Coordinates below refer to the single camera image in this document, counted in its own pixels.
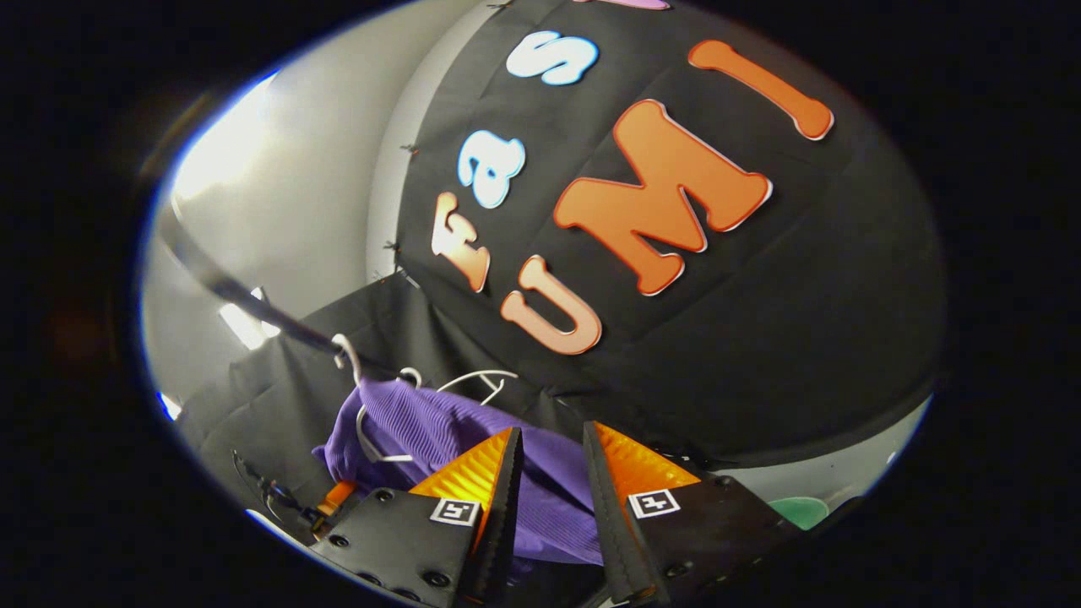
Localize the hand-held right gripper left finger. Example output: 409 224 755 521
308 426 524 608

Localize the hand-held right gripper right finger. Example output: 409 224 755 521
583 421 803 607

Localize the purple corduroy jacket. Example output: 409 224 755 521
312 377 609 567

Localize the green laundry hamper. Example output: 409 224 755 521
767 496 831 532

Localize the white plastic clothes hanger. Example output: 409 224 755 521
399 367 520 408
332 334 416 465

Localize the black clothes rack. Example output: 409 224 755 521
156 203 349 357

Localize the black backdrop cloth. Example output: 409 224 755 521
173 272 592 541
395 0 945 470

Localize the ceiling light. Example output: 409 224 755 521
218 287 282 352

